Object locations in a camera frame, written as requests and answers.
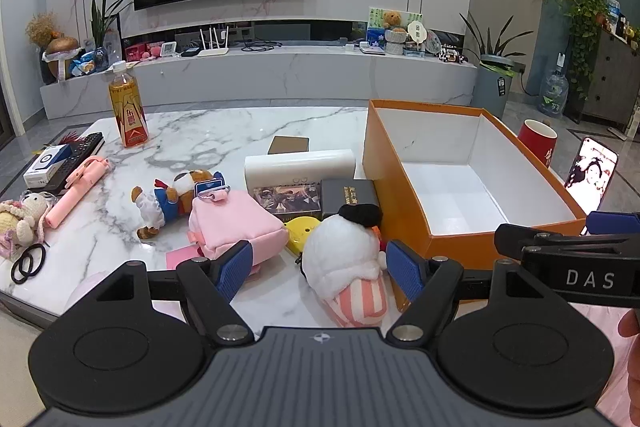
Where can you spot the pink embossed wallet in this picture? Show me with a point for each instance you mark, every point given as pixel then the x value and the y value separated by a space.
pixel 175 257

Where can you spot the pink mini backpack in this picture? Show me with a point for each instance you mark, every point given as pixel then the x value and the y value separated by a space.
pixel 220 218

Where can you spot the red ceramic mug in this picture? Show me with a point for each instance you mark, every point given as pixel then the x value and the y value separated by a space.
pixel 539 138

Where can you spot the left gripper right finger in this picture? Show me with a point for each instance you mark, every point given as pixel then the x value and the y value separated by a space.
pixel 431 287

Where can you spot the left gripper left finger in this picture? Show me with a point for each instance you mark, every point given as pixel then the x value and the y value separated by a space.
pixel 207 288

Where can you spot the blue water jug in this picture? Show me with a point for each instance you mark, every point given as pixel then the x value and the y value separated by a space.
pixel 553 92

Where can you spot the long white box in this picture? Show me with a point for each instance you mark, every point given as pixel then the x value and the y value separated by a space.
pixel 298 168

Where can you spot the orange cardboard storage box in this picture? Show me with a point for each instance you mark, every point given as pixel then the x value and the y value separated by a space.
pixel 447 176

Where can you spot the trailing ivy plant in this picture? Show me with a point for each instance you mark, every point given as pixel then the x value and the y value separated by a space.
pixel 585 22

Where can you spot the white wifi router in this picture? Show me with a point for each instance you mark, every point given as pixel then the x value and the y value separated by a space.
pixel 214 42

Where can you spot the grey pedal trash bin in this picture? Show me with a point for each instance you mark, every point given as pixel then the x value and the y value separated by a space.
pixel 493 83

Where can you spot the grey drawer cabinet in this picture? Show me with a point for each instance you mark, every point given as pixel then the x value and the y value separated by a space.
pixel 614 88

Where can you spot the tall green plant vase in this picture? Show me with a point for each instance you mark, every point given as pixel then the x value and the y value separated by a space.
pixel 103 14

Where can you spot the small brown cardboard box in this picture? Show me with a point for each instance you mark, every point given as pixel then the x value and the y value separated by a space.
pixel 287 144

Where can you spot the dried flower vase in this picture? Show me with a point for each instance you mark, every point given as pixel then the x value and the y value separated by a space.
pixel 56 50

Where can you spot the illustrated card box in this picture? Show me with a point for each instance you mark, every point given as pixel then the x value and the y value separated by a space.
pixel 288 202

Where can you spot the smartphone with lit screen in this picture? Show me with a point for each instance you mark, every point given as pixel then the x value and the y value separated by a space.
pixel 590 173

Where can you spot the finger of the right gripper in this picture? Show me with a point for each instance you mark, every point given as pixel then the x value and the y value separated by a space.
pixel 520 239
pixel 608 222

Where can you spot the white blue small box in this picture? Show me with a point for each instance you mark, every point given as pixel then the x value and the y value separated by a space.
pixel 42 170

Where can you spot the teddy bear on console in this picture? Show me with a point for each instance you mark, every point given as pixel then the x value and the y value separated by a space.
pixel 392 20

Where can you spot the potted green leaf plant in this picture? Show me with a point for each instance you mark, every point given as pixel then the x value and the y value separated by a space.
pixel 487 43

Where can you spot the yellow plastic tape measure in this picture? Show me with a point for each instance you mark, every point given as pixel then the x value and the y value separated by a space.
pixel 298 231

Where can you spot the orange tea drink bottle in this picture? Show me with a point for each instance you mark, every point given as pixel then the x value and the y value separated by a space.
pixel 127 106

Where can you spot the black box gold lettering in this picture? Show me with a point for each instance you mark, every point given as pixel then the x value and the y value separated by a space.
pixel 338 192

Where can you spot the white marble tv console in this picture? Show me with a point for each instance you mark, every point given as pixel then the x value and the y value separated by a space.
pixel 303 73

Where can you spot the brown dog plush blue outfit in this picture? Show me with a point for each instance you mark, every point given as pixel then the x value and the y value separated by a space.
pixel 167 202

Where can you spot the white dog plush striped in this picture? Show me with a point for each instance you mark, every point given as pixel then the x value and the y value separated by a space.
pixel 343 262

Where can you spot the black remote control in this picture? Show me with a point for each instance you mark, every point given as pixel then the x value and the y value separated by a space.
pixel 82 148

